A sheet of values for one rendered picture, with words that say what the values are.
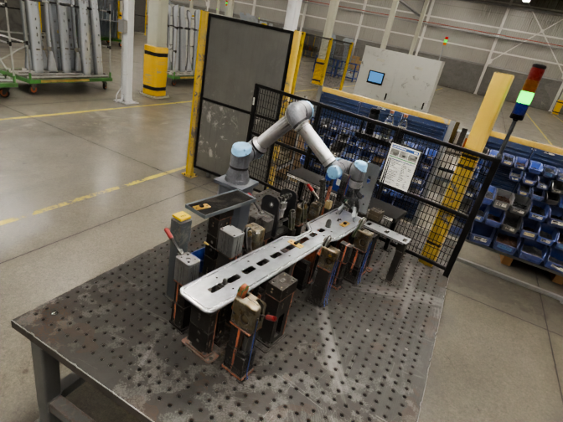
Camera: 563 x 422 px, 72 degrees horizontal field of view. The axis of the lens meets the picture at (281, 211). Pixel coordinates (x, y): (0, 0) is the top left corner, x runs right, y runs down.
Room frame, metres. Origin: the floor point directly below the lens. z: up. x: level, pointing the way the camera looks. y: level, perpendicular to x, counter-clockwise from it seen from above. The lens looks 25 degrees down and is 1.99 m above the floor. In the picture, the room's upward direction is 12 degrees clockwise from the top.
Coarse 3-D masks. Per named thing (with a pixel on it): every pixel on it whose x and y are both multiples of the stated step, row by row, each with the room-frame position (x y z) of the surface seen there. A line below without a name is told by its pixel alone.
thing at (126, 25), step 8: (128, 0) 7.91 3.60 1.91; (128, 8) 7.91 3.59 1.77; (128, 16) 7.91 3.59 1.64; (120, 24) 7.85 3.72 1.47; (128, 24) 7.92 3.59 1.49; (128, 32) 7.92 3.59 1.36; (128, 40) 7.92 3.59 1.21; (128, 48) 7.93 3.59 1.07; (128, 56) 7.93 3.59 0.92; (128, 64) 7.94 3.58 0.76; (128, 72) 7.94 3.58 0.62; (128, 80) 7.95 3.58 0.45; (120, 88) 7.90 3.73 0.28; (128, 88) 7.95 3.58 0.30; (128, 96) 7.95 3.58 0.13; (128, 104) 7.83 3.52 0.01
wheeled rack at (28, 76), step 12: (36, 0) 7.58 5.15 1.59; (48, 0) 8.15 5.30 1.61; (24, 12) 7.04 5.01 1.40; (108, 12) 8.76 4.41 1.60; (24, 24) 7.03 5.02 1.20; (108, 48) 8.78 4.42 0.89; (0, 60) 7.31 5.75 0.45; (0, 72) 7.31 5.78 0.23; (12, 72) 7.27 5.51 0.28; (24, 72) 7.48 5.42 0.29; (48, 72) 7.74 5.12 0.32; (60, 72) 8.04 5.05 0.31; (72, 72) 8.33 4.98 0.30
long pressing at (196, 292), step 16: (336, 208) 2.34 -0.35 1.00; (320, 224) 2.07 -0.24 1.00; (336, 224) 2.11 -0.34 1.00; (352, 224) 2.16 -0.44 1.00; (320, 240) 1.87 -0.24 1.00; (336, 240) 1.93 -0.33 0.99; (256, 256) 1.58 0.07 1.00; (288, 256) 1.64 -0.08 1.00; (304, 256) 1.68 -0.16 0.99; (224, 272) 1.40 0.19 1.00; (240, 272) 1.42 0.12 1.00; (256, 272) 1.45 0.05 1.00; (272, 272) 1.48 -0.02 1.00; (192, 288) 1.25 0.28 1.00; (208, 288) 1.27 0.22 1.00; (224, 288) 1.29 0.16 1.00; (192, 304) 1.17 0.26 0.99; (208, 304) 1.17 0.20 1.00; (224, 304) 1.20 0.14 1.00
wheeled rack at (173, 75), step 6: (192, 18) 12.65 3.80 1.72; (198, 30) 12.00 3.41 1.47; (174, 60) 10.78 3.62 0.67; (192, 60) 12.82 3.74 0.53; (174, 66) 10.78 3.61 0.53; (168, 72) 11.02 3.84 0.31; (174, 72) 10.77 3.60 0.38; (180, 72) 11.46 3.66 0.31; (186, 72) 11.70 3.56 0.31; (192, 72) 11.68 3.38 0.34; (174, 78) 10.76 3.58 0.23; (180, 78) 10.97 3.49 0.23; (186, 78) 11.20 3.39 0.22; (192, 78) 11.43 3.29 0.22; (174, 84) 10.91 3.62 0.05
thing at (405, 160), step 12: (396, 144) 2.62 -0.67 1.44; (396, 156) 2.61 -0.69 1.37; (408, 156) 2.57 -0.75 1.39; (420, 156) 2.53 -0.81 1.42; (384, 168) 2.64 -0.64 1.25; (396, 168) 2.59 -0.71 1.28; (408, 168) 2.55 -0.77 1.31; (396, 180) 2.58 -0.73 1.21; (408, 180) 2.54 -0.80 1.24; (408, 192) 2.52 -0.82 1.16
